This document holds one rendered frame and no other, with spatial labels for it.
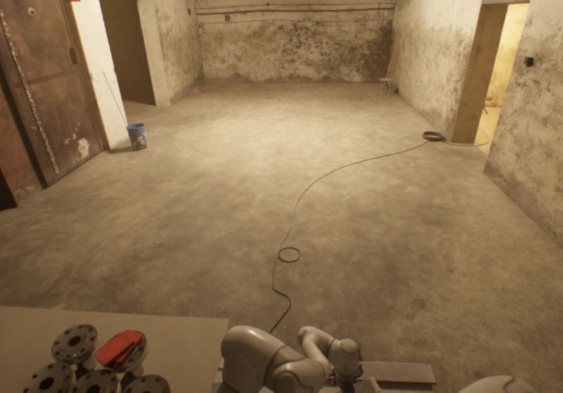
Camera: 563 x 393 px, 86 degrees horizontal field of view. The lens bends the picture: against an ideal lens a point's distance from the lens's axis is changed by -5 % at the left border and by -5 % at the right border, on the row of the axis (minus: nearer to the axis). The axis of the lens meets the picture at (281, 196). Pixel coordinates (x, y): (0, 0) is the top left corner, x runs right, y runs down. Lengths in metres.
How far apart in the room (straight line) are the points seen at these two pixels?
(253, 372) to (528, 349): 2.10
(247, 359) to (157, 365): 1.39
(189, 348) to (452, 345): 1.74
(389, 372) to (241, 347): 1.21
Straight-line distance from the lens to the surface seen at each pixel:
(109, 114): 6.26
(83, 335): 2.40
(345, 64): 11.10
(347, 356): 1.50
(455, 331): 2.64
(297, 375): 0.97
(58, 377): 2.27
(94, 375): 2.18
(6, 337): 3.08
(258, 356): 1.03
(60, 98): 5.55
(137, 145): 5.92
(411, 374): 2.12
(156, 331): 2.55
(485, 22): 5.93
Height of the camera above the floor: 1.90
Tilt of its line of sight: 29 degrees down
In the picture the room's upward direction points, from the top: 1 degrees counter-clockwise
